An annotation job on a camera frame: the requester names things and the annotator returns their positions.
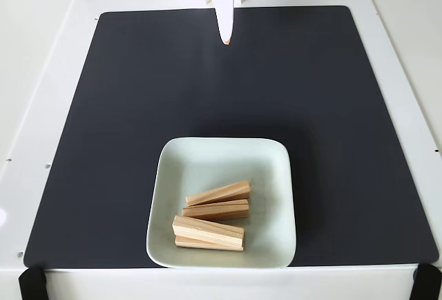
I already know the wooden block marked four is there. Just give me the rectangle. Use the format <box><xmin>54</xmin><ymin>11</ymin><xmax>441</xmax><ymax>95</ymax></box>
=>
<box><xmin>185</xmin><ymin>180</ymin><xmax>252</xmax><ymax>207</ymax></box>

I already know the light wooden block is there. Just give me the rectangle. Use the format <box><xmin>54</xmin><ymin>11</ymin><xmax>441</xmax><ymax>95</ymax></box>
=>
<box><xmin>174</xmin><ymin>236</ymin><xmax>244</xmax><ymax>253</ymax></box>
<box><xmin>182</xmin><ymin>198</ymin><xmax>250</xmax><ymax>221</ymax></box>
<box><xmin>171</xmin><ymin>215</ymin><xmax>245</xmax><ymax>248</ymax></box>

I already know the pale green square plate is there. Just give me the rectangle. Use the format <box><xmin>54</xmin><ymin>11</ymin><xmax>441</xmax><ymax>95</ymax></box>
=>
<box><xmin>145</xmin><ymin>136</ymin><xmax>298</xmax><ymax>269</ymax></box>

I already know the black rubber mat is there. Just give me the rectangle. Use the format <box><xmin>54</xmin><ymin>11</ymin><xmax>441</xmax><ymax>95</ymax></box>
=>
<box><xmin>23</xmin><ymin>5</ymin><xmax>439</xmax><ymax>269</ymax></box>

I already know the black corner bracket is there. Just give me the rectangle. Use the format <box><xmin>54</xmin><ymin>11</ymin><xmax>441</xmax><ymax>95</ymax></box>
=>
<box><xmin>17</xmin><ymin>265</ymin><xmax>48</xmax><ymax>300</ymax></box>
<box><xmin>410</xmin><ymin>263</ymin><xmax>442</xmax><ymax>300</ymax></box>

